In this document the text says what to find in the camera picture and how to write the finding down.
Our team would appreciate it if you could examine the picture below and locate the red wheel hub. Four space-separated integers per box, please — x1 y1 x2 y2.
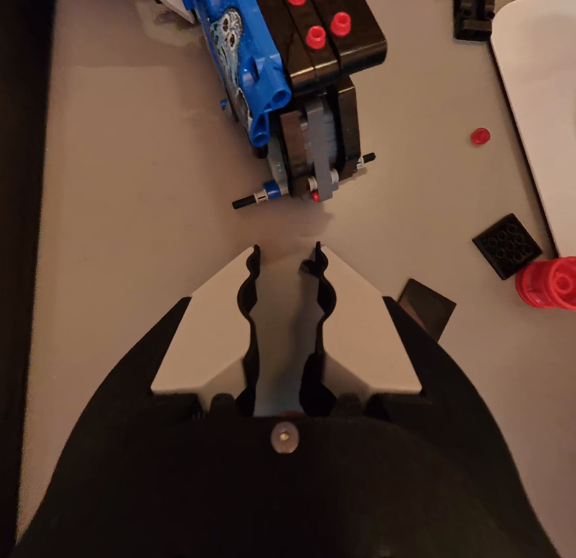
514 257 576 310

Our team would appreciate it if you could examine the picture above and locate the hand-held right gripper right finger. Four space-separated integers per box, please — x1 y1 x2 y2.
299 242 424 417

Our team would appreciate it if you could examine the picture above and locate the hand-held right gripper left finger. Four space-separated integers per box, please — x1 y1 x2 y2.
151 244 262 417

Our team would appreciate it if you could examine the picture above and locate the black pin connector piece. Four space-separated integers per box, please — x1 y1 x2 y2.
452 0 496 41

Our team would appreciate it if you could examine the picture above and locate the black studded square plate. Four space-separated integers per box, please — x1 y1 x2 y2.
472 213 543 281

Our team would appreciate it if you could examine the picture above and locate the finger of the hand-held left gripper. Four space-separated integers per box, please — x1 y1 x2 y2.
137 0 199 24

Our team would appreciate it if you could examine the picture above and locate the grey desk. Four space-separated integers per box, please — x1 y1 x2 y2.
16 0 576 558

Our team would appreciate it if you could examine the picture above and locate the white base board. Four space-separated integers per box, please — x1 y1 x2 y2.
490 0 576 257

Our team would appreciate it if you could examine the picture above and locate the blue black brick toy truck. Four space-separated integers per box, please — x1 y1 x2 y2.
173 0 389 210

